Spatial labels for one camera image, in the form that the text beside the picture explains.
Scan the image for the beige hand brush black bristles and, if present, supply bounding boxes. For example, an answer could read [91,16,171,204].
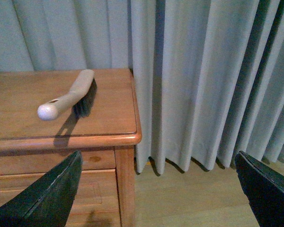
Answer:
[37,70,97,121]

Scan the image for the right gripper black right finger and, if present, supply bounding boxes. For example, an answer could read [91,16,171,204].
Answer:
[235,151,284,227]

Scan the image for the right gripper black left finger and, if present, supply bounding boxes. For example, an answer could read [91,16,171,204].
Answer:
[0,150,82,227]

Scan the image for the wooden nightstand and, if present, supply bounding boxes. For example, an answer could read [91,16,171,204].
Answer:
[0,69,142,227]

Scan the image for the light green curtain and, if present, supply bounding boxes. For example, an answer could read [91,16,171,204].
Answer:
[0,0,284,174]

